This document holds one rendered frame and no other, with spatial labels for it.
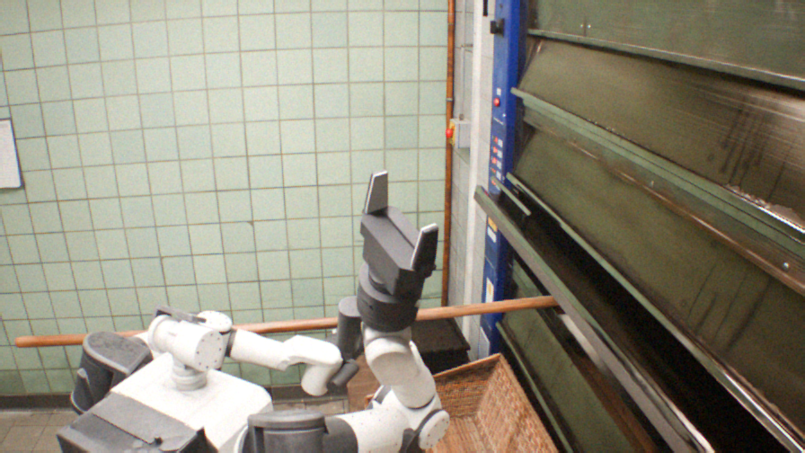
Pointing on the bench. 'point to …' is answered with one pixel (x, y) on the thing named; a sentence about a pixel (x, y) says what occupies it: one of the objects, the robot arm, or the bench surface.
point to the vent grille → (483, 345)
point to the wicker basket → (488, 412)
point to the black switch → (497, 27)
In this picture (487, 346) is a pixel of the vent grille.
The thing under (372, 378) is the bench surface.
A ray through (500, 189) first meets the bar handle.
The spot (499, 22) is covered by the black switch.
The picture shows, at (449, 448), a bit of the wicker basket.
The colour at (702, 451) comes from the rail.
